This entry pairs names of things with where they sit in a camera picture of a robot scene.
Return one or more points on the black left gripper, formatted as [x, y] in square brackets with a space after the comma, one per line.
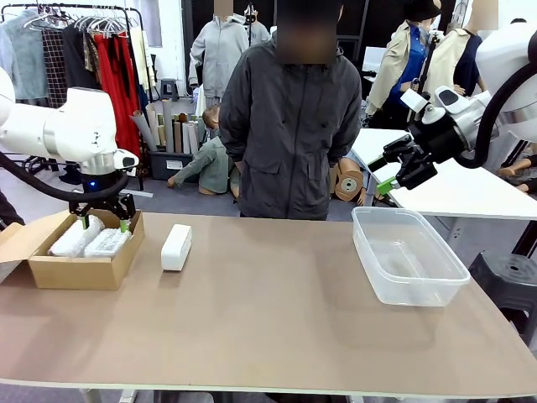
[100, 193]

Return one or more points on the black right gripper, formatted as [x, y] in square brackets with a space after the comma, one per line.
[438, 138]

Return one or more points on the bubble-wrapped clock with printed label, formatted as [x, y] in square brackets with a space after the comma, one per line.
[107, 243]

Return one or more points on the bubble-wrapped plain white clock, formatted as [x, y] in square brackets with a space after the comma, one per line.
[69, 241]

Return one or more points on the unwrapped white clock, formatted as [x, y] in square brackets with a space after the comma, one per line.
[176, 247]

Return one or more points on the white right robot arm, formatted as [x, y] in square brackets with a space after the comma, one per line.
[503, 63]

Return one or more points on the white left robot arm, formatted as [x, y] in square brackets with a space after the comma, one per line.
[71, 126]

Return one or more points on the metal strip on floor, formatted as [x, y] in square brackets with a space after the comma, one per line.
[142, 194]

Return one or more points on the white background table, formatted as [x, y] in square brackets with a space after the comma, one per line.
[461, 193]

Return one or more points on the open brown cardboard box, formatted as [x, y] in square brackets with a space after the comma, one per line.
[88, 273]

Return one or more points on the brown kraft paper roll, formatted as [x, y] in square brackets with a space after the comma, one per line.
[349, 184]

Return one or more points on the black bin of rolls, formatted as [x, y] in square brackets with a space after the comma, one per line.
[168, 165]

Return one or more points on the slanted grey paper roll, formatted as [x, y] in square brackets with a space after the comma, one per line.
[144, 131]

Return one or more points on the mannequin in beige coat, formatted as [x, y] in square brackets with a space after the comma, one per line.
[396, 67]

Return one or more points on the tall grey paper roll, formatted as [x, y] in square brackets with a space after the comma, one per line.
[168, 126]

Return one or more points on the mannequin in cream jacket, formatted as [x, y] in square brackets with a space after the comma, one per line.
[457, 59]

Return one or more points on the floor mannequin in green top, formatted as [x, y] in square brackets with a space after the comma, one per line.
[210, 165]

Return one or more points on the person in dark grey jacket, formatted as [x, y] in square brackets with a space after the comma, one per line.
[293, 138]

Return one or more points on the red dress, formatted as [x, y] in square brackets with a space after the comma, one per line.
[119, 84]

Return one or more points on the clear plastic container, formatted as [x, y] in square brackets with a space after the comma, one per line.
[419, 289]

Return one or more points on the grey step stool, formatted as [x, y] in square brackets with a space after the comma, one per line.
[169, 89]

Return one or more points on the black plastic stool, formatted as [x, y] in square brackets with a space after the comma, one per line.
[507, 281]

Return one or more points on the plaid dark garment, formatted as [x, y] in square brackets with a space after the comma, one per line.
[54, 63]

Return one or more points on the grey-blue fuzzy garment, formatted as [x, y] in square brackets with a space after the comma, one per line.
[25, 54]

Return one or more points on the mannequin in grey hoodie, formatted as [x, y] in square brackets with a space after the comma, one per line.
[218, 54]

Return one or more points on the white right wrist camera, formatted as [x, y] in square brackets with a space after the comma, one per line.
[415, 100]

